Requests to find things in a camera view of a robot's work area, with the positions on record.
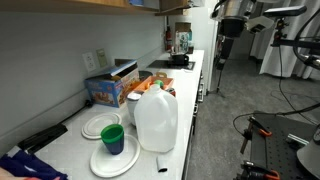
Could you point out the cardboard box on counter end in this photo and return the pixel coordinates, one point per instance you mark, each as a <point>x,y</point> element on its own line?
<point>183,37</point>

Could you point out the blue toy food box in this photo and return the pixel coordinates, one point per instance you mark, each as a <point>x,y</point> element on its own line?
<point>111,87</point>

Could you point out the black perforated robot table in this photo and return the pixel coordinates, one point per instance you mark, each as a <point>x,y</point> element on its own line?
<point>277,152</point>

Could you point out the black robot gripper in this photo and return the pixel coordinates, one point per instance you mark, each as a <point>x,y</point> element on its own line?
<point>232,27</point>

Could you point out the red soda can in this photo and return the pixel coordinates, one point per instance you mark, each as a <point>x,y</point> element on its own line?
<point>171,91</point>

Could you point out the black pot on stove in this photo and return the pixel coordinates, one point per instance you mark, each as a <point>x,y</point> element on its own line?
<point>179,59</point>

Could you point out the beige wall switch plate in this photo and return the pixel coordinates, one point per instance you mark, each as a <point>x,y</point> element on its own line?
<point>101,57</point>

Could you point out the small white black cylinder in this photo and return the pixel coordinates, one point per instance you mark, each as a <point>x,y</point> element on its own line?
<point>161,164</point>

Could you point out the orange handled clamp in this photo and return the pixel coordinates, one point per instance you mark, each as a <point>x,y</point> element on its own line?
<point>253,171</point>
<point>254,125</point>

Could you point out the dark round pan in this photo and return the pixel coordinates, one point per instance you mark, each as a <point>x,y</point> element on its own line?
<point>144,74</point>

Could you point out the white wall power outlet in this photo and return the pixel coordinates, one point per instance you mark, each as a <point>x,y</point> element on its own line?
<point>89,61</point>

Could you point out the white curtain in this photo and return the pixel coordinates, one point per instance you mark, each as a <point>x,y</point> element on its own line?
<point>282,61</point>

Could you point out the green and blue cup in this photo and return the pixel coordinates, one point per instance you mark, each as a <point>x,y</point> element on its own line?
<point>113,138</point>

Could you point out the blue and white cloth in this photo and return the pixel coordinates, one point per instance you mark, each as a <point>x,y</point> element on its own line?
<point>22,164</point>

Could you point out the orange handled clamp upper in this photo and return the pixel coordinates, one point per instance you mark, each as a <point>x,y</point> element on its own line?
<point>254,125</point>

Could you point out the white plate under cup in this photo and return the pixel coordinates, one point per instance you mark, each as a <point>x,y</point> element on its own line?
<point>106,165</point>

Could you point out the red fire extinguisher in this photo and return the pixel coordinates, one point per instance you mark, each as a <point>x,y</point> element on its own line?
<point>168,37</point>

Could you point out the orange handled clamp lower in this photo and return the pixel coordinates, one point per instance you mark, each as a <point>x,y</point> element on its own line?
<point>253,171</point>

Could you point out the white steel tumbler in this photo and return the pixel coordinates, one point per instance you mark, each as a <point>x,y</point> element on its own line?
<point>132,100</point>

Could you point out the orange checkered toy basket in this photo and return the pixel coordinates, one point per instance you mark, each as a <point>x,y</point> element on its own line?
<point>160,78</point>

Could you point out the black flat device by wall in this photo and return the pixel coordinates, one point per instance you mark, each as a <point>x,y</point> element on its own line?
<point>39,140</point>

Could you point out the translucent plastic milk jug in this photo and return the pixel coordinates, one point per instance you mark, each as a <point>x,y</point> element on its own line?
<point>156,118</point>

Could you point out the black camera on stand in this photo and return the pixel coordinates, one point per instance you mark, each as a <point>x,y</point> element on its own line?
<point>279,14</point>

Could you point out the white plate near wall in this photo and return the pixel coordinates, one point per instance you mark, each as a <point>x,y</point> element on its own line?
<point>93,127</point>

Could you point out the black induction cooktop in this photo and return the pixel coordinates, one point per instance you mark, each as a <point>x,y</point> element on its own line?
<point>168,64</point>

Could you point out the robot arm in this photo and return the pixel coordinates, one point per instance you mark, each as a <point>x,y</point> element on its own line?
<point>240,9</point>

